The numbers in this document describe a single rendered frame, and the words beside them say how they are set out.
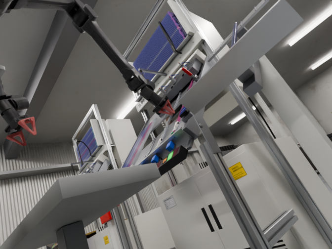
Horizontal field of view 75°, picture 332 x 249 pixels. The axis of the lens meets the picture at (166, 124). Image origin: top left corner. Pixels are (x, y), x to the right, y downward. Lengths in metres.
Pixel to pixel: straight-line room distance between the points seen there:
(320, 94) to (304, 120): 9.86
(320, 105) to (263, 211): 9.61
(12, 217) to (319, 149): 4.78
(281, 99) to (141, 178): 0.48
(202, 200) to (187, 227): 0.20
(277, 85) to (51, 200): 0.66
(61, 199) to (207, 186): 0.85
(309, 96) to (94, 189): 10.39
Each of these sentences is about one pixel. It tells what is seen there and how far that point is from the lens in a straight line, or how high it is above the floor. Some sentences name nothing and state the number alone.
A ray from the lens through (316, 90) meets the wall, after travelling 10.63.
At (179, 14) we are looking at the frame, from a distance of 1.57.
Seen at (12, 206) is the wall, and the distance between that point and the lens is 5.04.
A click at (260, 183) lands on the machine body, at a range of 1.02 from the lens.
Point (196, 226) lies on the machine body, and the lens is 1.29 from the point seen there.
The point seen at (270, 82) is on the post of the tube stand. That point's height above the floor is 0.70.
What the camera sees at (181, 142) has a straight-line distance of 0.83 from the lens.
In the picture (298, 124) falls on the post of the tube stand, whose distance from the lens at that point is 0.73.
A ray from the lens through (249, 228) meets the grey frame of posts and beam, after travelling 0.74.
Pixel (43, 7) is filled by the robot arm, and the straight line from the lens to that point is 1.04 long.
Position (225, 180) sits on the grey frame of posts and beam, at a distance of 0.73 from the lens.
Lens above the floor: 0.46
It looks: 22 degrees up
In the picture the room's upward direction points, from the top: 25 degrees counter-clockwise
